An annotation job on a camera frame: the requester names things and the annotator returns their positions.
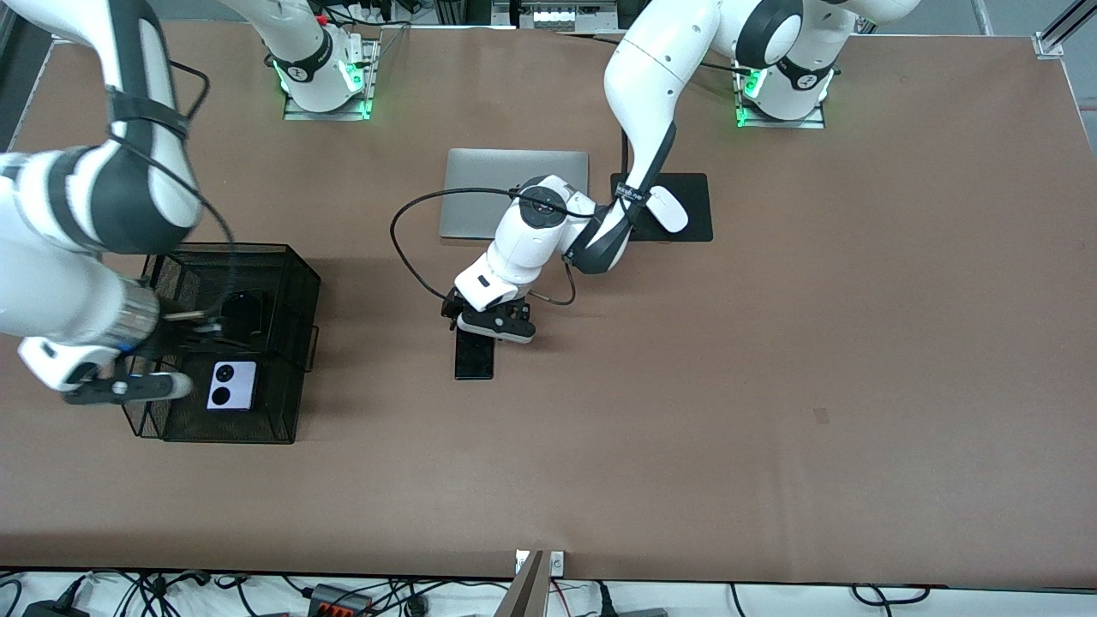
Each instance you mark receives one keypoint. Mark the black slab smartphone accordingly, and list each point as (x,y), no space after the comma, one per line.
(474,360)

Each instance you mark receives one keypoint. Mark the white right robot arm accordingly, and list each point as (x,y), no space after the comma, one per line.
(51,283)

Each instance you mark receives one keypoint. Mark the aluminium frame profile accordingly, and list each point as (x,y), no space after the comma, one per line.
(1058,34)

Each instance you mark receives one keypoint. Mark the black plug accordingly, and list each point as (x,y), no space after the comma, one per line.
(607,604)

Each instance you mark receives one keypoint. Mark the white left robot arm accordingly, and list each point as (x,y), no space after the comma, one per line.
(651,77)

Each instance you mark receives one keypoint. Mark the black mouse pad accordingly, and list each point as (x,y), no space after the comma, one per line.
(698,223)

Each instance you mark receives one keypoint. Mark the white computer mouse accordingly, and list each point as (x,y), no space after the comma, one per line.
(673,218)

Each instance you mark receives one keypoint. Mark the white socket strip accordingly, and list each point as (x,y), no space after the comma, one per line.
(566,17)

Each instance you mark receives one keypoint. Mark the black orange power strip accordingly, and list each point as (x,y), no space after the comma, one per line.
(338,604)

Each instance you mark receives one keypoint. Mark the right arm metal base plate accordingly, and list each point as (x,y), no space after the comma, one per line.
(296,111)

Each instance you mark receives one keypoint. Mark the black power adapter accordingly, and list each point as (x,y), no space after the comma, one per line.
(51,610)

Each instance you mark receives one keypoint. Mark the grey metal post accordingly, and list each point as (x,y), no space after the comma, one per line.
(527,596)

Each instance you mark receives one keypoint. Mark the black mesh two-tier tray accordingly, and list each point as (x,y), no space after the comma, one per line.
(278,420)

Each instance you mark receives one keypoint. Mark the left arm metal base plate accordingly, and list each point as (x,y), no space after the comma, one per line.
(814,120)

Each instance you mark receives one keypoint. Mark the black square flip phone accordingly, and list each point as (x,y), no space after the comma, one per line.
(244,308)

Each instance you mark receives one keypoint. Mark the lavender flip phone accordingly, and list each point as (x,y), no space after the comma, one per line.
(232,386)

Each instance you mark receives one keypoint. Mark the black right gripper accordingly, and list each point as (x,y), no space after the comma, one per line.
(182,332)

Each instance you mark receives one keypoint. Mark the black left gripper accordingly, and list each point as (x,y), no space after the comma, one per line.
(452,304)

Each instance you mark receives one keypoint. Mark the silver laptop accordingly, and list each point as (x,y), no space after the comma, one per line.
(471,188)

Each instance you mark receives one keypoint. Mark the small aluminium bracket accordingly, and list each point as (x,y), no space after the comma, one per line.
(557,563)

